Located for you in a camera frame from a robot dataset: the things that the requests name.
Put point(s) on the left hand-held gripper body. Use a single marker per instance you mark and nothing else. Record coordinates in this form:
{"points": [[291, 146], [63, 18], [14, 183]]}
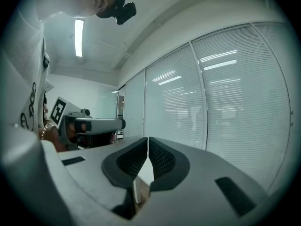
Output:
{"points": [[61, 116]]}

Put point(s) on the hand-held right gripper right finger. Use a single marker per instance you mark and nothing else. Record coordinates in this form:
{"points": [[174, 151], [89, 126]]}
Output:
{"points": [[195, 173]]}

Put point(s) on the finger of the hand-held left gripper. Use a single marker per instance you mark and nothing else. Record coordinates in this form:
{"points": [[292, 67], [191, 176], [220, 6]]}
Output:
{"points": [[103, 125]]}

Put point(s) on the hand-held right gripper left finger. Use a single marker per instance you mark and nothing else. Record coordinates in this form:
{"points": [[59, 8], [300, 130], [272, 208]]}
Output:
{"points": [[94, 166]]}

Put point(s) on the person's left forearm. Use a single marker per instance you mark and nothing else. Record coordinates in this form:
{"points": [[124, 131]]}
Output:
{"points": [[53, 140]]}

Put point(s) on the person's left hand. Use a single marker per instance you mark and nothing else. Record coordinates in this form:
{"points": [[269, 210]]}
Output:
{"points": [[71, 131]]}

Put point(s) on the glass door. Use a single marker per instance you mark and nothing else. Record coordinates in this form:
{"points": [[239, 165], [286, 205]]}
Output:
{"points": [[120, 116]]}

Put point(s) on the white printed shirt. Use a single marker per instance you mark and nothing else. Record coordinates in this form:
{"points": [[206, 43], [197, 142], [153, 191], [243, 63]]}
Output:
{"points": [[26, 74]]}

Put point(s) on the medium white window blind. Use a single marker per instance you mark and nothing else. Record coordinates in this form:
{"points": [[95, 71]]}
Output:
{"points": [[175, 98]]}

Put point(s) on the long ceiling light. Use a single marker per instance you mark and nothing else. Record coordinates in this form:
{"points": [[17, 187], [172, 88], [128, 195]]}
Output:
{"points": [[79, 37]]}

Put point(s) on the wide white window blind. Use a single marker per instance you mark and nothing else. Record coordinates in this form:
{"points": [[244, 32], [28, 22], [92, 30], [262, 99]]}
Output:
{"points": [[242, 102]]}

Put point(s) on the person's head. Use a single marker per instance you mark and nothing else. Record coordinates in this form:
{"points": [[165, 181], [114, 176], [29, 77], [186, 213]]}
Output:
{"points": [[77, 0]]}

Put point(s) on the curved-edge white window blind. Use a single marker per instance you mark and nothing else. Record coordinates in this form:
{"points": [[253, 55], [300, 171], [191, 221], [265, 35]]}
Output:
{"points": [[285, 55]]}

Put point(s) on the black head-mounted camera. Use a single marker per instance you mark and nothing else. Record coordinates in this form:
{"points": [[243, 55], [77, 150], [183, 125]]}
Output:
{"points": [[124, 12]]}

